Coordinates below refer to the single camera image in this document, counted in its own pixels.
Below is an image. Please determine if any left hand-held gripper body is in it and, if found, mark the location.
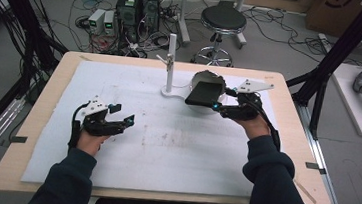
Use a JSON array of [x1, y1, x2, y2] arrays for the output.
[[79, 94, 127, 140]]

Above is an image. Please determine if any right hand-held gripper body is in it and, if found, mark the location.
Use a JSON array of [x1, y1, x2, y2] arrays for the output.
[[231, 77, 275, 124]]

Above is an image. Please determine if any black wallet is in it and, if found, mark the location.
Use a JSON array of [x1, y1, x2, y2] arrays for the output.
[[184, 78, 226, 110]]

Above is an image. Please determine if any white jagged-rim bowl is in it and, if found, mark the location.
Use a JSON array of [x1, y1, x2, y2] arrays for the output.
[[186, 68, 231, 117]]

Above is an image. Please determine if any white hook stand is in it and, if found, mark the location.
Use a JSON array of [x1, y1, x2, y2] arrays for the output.
[[150, 32, 234, 118]]

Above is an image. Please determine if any person's left hand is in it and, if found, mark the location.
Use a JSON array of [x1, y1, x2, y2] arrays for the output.
[[74, 128, 112, 159]]

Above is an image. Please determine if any person's right hand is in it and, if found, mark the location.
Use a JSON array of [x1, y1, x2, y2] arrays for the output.
[[232, 111, 273, 144]]

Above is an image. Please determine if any white table mat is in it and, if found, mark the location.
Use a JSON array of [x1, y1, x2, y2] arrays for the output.
[[20, 55, 290, 204]]

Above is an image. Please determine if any wooden table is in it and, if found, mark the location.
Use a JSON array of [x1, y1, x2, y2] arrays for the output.
[[0, 44, 344, 204]]

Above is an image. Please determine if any grey metal stand leg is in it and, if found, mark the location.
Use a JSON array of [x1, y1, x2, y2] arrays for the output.
[[173, 0, 195, 47], [230, 0, 252, 51]]

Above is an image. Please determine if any black round stool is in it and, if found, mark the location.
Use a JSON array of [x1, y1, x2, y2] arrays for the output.
[[191, 0, 250, 70]]

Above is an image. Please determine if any black tape piece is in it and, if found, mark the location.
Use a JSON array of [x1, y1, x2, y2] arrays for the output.
[[304, 161, 328, 175], [0, 134, 29, 150]]

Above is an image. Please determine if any grey power supply unit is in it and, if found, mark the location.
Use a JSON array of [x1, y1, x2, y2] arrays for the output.
[[86, 7, 107, 35], [102, 9, 118, 36]]

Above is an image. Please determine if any black computer tower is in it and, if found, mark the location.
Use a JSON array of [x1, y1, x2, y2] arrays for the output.
[[138, 0, 163, 34], [113, 0, 144, 44]]

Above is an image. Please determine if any white floor platform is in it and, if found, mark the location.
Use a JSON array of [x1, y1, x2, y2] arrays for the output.
[[326, 61, 362, 138]]

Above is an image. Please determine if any tan tape strip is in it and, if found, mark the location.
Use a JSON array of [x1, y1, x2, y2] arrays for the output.
[[291, 178, 320, 204]]

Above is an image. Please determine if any white power strip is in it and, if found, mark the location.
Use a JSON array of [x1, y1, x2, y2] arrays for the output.
[[316, 33, 335, 54]]

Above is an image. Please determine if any cardboard box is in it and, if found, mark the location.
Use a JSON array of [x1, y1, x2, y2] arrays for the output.
[[304, 0, 362, 40]]

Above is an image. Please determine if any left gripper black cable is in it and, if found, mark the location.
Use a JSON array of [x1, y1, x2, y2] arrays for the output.
[[67, 100, 92, 152]]

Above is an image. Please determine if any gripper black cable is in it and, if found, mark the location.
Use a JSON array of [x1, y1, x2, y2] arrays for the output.
[[67, 100, 92, 152], [248, 98, 286, 154]]

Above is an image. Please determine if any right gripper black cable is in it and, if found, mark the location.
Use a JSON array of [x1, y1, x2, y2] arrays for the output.
[[248, 98, 286, 154]]

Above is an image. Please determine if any tangle of floor cables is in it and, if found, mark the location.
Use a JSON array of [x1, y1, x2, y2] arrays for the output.
[[66, 0, 180, 62]]

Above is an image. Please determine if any black frame post with cables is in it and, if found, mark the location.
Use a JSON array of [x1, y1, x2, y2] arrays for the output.
[[0, 0, 74, 105]]

